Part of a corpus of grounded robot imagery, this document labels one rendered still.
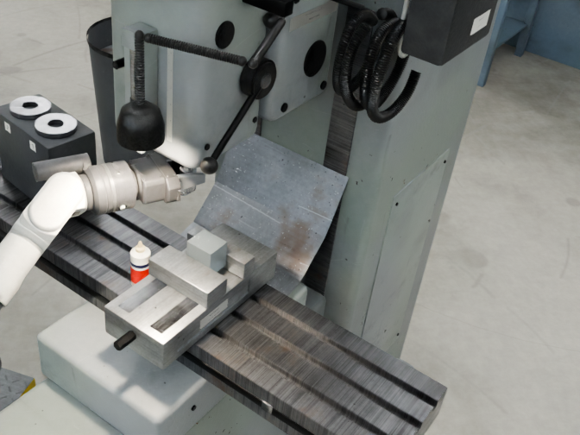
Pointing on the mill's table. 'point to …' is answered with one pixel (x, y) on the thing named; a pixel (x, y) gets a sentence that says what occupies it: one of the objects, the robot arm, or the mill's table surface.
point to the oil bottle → (139, 262)
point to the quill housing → (194, 71)
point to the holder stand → (39, 139)
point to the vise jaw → (187, 276)
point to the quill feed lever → (250, 80)
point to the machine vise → (145, 299)
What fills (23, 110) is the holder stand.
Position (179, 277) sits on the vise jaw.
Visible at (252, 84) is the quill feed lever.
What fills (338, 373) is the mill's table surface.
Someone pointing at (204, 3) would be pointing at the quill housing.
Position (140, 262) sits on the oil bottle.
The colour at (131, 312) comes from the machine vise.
